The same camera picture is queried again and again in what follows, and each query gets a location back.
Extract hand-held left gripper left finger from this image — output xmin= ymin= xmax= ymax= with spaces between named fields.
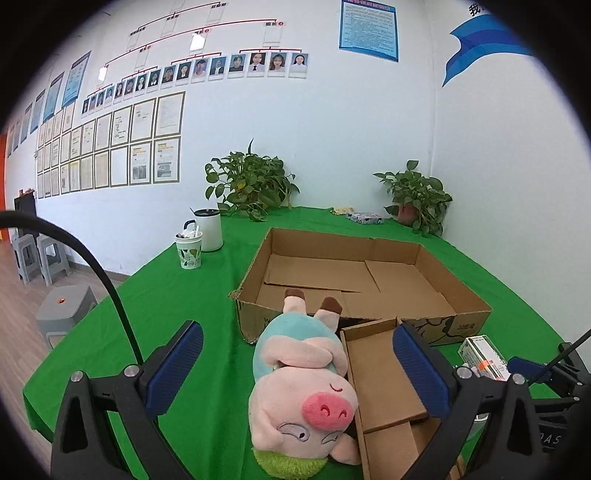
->
xmin=50 ymin=320 xmax=205 ymax=480

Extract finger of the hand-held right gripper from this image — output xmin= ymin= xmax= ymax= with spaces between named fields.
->
xmin=507 ymin=342 xmax=591 ymax=401

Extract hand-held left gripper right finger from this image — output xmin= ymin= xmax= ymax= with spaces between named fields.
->
xmin=392 ymin=322 xmax=542 ymax=480

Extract small cardboard tray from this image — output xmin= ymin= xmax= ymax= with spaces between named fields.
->
xmin=339 ymin=316 xmax=465 ymax=480

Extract white and green medicine box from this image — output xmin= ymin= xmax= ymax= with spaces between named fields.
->
xmin=458 ymin=335 xmax=509 ymax=381

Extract large cardboard box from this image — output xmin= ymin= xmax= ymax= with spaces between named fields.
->
xmin=228 ymin=227 xmax=493 ymax=347

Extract pink pig plush toy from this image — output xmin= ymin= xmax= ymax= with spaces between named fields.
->
xmin=248 ymin=288 xmax=362 ymax=478

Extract green tablecloth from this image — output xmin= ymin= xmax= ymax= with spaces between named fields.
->
xmin=22 ymin=205 xmax=573 ymax=480

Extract leaf-patterned paper cup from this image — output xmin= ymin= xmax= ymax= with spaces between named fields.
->
xmin=174 ymin=225 xmax=204 ymax=270

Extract grey plastic stool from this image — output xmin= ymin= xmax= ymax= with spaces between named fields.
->
xmin=36 ymin=285 xmax=99 ymax=350
xmin=36 ymin=234 xmax=71 ymax=287
xmin=13 ymin=233 xmax=40 ymax=283

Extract blue tissue pack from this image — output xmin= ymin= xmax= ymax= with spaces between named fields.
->
xmin=345 ymin=211 xmax=385 ymax=226

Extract potted plant in red pot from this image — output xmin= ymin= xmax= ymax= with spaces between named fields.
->
xmin=373 ymin=160 xmax=454 ymax=238

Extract bushy potted pothos plant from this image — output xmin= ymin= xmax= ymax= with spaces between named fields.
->
xmin=204 ymin=138 xmax=301 ymax=223

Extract row of portrait photos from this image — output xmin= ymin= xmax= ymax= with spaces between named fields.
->
xmin=81 ymin=52 xmax=309 ymax=116

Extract white chart cards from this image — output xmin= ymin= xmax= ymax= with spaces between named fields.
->
xmin=95 ymin=0 xmax=282 ymax=88

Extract blue notice poster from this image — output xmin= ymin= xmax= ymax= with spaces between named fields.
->
xmin=338 ymin=0 xmax=399 ymax=63

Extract black cable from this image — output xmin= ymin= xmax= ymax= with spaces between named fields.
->
xmin=0 ymin=210 xmax=145 ymax=365

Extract wall of framed documents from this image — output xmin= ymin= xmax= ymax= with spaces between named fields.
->
xmin=36 ymin=91 xmax=186 ymax=199

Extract row of blue-framed wall boards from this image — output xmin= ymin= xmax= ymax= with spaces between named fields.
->
xmin=7 ymin=51 xmax=92 ymax=158

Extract blue wall decal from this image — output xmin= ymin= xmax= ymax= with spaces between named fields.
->
xmin=442 ymin=14 xmax=536 ymax=88

